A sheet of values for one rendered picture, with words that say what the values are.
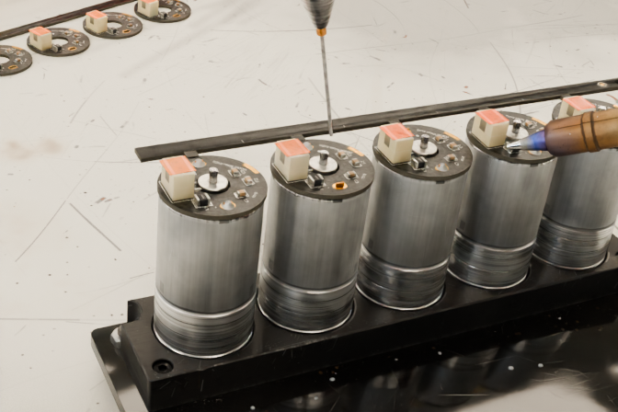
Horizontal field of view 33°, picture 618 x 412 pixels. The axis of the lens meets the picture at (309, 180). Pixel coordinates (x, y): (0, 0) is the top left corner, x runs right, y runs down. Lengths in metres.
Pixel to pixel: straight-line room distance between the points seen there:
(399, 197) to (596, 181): 0.06
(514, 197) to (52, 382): 0.13
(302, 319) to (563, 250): 0.08
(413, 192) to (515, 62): 0.22
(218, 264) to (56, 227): 0.10
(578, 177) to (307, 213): 0.08
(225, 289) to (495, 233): 0.08
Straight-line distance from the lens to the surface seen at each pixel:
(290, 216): 0.25
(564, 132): 0.22
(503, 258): 0.29
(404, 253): 0.27
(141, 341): 0.26
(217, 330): 0.25
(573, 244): 0.30
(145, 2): 0.47
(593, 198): 0.30
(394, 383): 0.27
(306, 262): 0.25
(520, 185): 0.27
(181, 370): 0.25
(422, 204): 0.26
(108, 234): 0.33
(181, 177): 0.23
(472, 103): 0.29
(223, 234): 0.23
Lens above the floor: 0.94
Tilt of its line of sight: 32 degrees down
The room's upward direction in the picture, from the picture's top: 7 degrees clockwise
